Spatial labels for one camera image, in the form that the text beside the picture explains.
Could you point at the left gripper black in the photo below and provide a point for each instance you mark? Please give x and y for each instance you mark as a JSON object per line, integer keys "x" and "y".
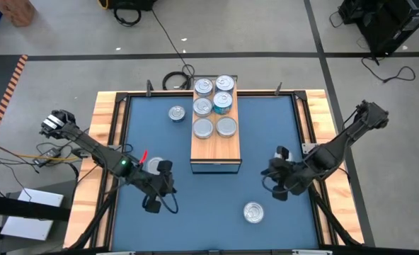
{"x": 156, "y": 185}

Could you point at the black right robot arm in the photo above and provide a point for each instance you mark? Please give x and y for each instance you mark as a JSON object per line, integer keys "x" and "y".
{"x": 340, "y": 143}

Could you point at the black power adapter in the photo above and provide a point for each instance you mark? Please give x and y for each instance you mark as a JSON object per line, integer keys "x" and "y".
{"x": 50, "y": 153}

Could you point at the black floor equipment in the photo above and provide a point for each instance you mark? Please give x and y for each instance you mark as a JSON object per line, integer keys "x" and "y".
{"x": 131, "y": 3}

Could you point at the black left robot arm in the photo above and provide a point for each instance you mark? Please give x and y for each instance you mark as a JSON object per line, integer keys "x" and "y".
{"x": 89, "y": 146}

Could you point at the black computer towers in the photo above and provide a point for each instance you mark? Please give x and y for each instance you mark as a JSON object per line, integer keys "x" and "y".
{"x": 397, "y": 25}

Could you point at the white flat board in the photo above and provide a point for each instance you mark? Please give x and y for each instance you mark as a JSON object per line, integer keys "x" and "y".
{"x": 25, "y": 228}

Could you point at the black short frame post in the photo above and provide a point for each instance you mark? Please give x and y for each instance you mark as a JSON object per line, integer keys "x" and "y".
{"x": 148, "y": 88}
{"x": 277, "y": 89}

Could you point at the teal label yellowfin tuna can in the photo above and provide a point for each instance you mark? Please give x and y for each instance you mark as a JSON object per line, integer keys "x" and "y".
{"x": 202, "y": 107}
{"x": 253, "y": 212}
{"x": 223, "y": 102}

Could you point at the wooden block platform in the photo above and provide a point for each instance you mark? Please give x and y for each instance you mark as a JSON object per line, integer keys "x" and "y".
{"x": 214, "y": 147}

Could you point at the silver bracket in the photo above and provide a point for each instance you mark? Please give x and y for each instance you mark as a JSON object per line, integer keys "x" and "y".
{"x": 115, "y": 253}
{"x": 312, "y": 252}

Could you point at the black table frame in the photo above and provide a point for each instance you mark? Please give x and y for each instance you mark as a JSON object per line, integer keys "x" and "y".
{"x": 112, "y": 212}

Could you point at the black flat bar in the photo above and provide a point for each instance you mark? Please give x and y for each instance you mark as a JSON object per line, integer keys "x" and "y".
{"x": 4, "y": 204}

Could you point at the navy blue label tuna can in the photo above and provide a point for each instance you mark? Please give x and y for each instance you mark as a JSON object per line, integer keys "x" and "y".
{"x": 177, "y": 113}
{"x": 203, "y": 87}
{"x": 225, "y": 84}

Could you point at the red tag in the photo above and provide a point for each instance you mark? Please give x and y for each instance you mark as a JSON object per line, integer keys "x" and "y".
{"x": 143, "y": 157}

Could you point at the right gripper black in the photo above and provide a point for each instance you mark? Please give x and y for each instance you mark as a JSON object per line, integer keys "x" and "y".
{"x": 291, "y": 175}

